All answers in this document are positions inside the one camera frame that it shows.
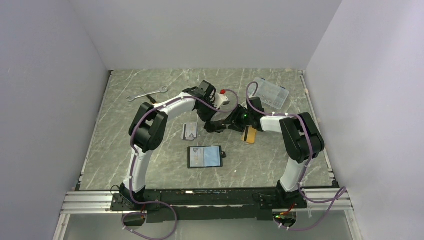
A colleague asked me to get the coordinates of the clear plastic organizer box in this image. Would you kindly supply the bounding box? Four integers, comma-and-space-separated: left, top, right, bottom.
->
248, 77, 290, 110

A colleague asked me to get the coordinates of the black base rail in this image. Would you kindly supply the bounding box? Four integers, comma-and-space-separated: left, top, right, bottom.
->
110, 187, 307, 223

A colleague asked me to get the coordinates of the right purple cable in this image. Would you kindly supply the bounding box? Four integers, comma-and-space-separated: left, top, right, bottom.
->
245, 81, 348, 232

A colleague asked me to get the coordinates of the aluminium frame rail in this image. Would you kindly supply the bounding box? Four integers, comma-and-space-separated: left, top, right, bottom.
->
60, 191, 113, 215

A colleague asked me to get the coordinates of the silver open-end wrench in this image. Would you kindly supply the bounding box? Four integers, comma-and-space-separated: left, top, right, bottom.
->
126, 85, 168, 102

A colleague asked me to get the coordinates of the tan wooden block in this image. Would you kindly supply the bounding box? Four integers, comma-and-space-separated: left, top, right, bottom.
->
241, 126, 258, 145

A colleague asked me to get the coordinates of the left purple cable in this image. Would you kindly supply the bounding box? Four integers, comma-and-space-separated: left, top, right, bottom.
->
121, 89, 240, 240

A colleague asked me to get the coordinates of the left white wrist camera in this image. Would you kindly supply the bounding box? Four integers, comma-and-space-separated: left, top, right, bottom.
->
214, 89, 230, 109

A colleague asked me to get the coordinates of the black leather card holder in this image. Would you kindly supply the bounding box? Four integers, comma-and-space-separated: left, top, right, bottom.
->
187, 145, 227, 169

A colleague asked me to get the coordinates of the purple cable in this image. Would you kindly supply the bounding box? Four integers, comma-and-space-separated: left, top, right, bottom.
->
245, 81, 348, 232
121, 89, 240, 240

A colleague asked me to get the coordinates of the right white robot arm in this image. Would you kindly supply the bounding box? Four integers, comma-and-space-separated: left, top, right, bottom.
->
197, 97, 325, 208

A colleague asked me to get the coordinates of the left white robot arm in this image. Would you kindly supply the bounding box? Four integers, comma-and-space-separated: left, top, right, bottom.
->
119, 81, 229, 210

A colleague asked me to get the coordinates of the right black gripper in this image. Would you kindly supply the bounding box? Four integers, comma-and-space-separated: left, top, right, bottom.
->
222, 104, 254, 132

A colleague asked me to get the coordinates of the black yellow screwdriver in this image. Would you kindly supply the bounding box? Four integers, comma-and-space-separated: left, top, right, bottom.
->
142, 90, 157, 104

